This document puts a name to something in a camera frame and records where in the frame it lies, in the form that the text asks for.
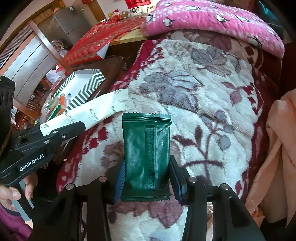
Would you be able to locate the orange cracker packet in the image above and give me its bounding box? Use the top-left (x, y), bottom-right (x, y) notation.
top-left (48, 94), bottom-right (66, 118)

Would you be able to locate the long white snack packet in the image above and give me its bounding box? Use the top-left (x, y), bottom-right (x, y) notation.
top-left (40, 89), bottom-right (128, 136)

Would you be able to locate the dark green snack packet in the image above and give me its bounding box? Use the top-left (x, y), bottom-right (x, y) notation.
top-left (121, 113), bottom-right (171, 202)

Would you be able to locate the person's left hand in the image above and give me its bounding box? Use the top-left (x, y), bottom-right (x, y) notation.
top-left (0, 173), bottom-right (38, 212)

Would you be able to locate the peach pink cloth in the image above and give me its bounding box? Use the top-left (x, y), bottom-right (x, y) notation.
top-left (245, 90), bottom-right (295, 226)

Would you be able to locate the wooden chair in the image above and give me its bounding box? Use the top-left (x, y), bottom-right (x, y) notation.
top-left (4, 20), bottom-right (73, 120)

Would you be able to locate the green striped white box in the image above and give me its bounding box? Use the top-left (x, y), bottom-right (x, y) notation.
top-left (40, 69), bottom-right (105, 123)

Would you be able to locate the red gold patterned cloth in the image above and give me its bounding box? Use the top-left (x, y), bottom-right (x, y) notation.
top-left (64, 16), bottom-right (145, 65)

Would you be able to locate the dark wooden armrest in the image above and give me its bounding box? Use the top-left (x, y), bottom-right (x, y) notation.
top-left (73, 56), bottom-right (125, 101)

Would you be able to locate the floral plush blanket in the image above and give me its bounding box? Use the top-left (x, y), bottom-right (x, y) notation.
top-left (56, 30), bottom-right (282, 240)

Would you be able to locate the pink penguin pillow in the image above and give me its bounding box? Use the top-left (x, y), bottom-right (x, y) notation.
top-left (144, 1), bottom-right (285, 58)

